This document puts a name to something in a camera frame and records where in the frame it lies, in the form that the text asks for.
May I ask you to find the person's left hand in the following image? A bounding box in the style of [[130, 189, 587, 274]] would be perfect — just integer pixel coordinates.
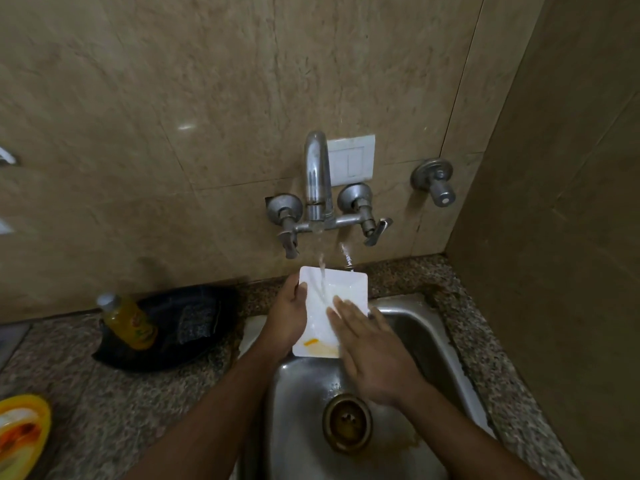
[[263, 273, 309, 356]]

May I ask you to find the person's right hand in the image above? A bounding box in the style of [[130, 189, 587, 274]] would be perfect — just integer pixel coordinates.
[[326, 296, 427, 408]]

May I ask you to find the white square plate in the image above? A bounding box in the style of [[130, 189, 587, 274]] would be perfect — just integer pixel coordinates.
[[292, 266, 370, 359]]

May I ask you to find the person's right forearm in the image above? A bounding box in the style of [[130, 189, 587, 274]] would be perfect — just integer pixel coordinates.
[[395, 382, 543, 480]]

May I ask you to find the person's left forearm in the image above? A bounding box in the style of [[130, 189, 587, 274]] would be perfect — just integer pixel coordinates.
[[123, 340, 291, 480]]

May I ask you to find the black plastic tray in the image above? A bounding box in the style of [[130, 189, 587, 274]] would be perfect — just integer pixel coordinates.
[[92, 285, 241, 373]]

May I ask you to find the brass sink drain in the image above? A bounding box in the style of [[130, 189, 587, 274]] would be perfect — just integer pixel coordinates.
[[322, 393, 374, 454]]

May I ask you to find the dark scrub sponge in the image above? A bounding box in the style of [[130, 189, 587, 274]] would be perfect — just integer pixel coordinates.
[[176, 301, 221, 345]]

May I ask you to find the stainless steel sink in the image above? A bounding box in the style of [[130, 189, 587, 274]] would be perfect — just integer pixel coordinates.
[[234, 294, 497, 480]]

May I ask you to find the yellow dish soap bottle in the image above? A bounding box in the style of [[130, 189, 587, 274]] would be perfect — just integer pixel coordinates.
[[96, 293, 159, 351]]

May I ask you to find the yellow plastic plate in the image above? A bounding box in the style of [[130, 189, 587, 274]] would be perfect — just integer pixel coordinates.
[[0, 394, 52, 480]]

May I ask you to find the chrome wall faucet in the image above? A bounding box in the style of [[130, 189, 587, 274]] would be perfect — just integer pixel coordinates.
[[265, 130, 394, 260]]

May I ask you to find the white wall switch plate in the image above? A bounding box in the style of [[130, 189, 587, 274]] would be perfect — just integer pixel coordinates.
[[326, 135, 376, 186]]

